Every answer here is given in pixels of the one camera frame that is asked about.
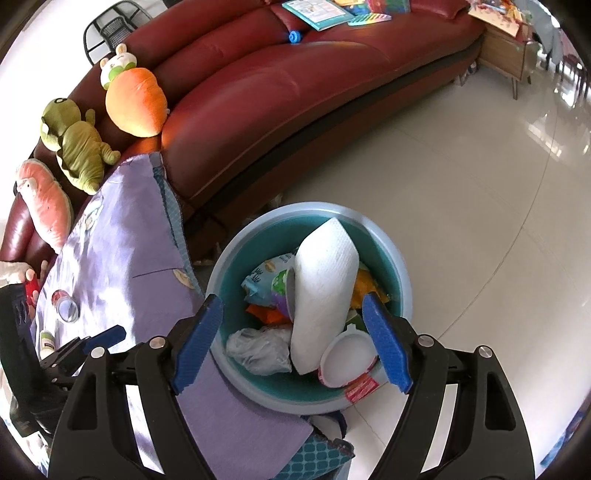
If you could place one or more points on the light blue picture book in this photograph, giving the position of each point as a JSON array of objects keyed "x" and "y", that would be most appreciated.
[{"x": 316, "y": 14}]

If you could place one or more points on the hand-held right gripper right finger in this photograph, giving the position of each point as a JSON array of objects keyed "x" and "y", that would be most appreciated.
[{"x": 387, "y": 344}]

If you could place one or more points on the orange carrot plush toy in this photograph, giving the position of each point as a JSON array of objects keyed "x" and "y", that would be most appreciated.
[{"x": 134, "y": 101}]

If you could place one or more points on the rainbow striped toy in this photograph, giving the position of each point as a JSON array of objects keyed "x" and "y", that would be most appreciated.
[{"x": 369, "y": 19}]

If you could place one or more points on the purple printed blanket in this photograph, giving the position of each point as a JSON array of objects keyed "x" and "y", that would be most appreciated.
[{"x": 129, "y": 240}]

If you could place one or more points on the green white snack packet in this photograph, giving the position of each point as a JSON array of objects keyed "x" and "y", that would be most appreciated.
[{"x": 268, "y": 281}]

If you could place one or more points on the colourful toy box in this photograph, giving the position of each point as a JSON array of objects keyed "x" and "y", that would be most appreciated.
[{"x": 390, "y": 5}]

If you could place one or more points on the blue plastic basin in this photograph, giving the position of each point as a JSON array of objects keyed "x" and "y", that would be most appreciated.
[{"x": 277, "y": 230}]

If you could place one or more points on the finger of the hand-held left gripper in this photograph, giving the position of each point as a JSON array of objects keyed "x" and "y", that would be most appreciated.
[{"x": 108, "y": 336}]

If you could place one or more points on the white paper towel roll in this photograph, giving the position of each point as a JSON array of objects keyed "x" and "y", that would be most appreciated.
[{"x": 318, "y": 286}]

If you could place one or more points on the yellow orange snack packet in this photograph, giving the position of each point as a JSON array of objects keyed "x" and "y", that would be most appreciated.
[{"x": 367, "y": 288}]

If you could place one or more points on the clear crumpled plastic bag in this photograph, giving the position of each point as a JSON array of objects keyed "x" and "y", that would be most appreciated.
[{"x": 258, "y": 350}]

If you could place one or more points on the green frog plush toy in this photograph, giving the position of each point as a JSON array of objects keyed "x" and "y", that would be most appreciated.
[{"x": 78, "y": 147}]

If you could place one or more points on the black mesh back support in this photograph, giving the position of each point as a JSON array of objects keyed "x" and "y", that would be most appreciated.
[{"x": 111, "y": 25}]

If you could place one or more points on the small white bottle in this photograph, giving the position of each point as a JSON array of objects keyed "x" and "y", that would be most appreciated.
[{"x": 47, "y": 344}]

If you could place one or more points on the red label wrapper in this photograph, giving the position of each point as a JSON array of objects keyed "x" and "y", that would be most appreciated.
[{"x": 362, "y": 390}]

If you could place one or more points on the pink plush toy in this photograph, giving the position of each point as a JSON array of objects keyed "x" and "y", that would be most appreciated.
[{"x": 46, "y": 203}]

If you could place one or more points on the small metal can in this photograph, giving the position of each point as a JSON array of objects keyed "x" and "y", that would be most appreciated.
[{"x": 68, "y": 310}]

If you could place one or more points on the dark wooden chair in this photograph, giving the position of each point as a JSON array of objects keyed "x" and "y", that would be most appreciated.
[{"x": 575, "y": 78}]

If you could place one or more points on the papers with red print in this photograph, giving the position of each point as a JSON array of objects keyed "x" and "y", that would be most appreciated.
[{"x": 501, "y": 14}]

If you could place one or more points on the red leather sofa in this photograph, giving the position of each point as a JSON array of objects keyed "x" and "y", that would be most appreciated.
[{"x": 277, "y": 92}]

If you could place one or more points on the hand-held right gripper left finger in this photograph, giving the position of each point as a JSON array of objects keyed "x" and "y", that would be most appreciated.
[{"x": 198, "y": 344}]

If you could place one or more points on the pink paper cup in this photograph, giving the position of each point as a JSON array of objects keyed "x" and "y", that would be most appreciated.
[{"x": 348, "y": 359}]

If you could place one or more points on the grey cloth on chair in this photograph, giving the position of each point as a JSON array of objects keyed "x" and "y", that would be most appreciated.
[{"x": 551, "y": 41}]

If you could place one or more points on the small blue round toy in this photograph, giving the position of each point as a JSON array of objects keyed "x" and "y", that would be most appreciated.
[{"x": 294, "y": 37}]

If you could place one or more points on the wooden side table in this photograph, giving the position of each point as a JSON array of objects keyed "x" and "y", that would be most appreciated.
[{"x": 503, "y": 55}]

